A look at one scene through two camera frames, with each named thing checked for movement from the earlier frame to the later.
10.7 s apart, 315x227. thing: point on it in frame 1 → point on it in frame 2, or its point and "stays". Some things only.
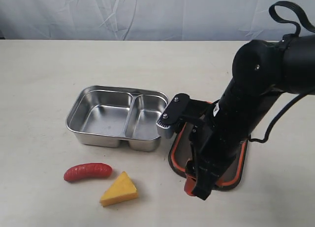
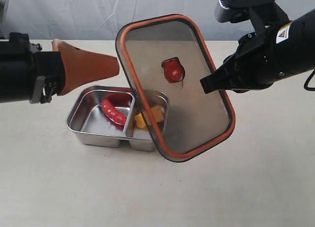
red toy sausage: [88, 170] → [112, 100]
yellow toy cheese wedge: [121, 190] → [156, 113]
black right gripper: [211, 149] → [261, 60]
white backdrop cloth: [153, 15] stays
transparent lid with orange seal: [179, 152] → [163, 58]
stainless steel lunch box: [112, 116] stays
